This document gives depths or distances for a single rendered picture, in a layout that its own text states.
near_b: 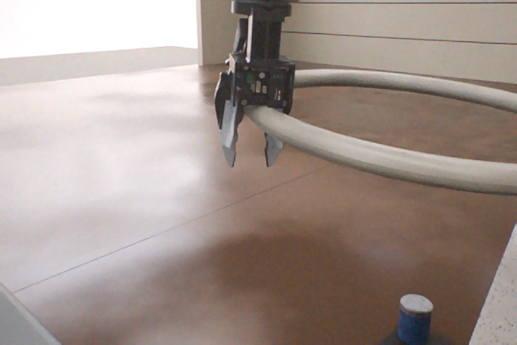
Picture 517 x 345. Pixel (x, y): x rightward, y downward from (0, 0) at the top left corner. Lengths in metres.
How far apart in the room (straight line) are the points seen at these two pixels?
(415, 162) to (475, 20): 6.96
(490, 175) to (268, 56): 0.27
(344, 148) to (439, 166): 0.09
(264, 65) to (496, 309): 0.50
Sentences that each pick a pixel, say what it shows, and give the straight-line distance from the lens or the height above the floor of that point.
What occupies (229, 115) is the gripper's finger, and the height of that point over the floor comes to 0.96.
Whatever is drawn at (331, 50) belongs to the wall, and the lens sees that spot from 8.53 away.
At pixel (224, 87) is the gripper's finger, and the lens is 0.62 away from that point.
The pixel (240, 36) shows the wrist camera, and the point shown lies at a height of 1.06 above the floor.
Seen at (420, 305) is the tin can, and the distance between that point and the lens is 1.75.
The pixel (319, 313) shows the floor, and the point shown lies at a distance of 1.89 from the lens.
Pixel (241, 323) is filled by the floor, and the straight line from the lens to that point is 1.83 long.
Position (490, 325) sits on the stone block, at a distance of 0.82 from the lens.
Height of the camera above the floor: 1.10
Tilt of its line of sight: 18 degrees down
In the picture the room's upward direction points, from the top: straight up
